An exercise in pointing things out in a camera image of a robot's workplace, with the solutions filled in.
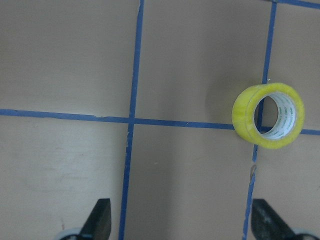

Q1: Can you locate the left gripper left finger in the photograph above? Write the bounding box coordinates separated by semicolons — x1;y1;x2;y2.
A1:
79;198;112;240

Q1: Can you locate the yellow tape roll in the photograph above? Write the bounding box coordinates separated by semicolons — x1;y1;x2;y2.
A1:
231;82;305;150

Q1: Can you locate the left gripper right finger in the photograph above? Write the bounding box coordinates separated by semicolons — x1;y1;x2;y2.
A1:
251;198;295;240

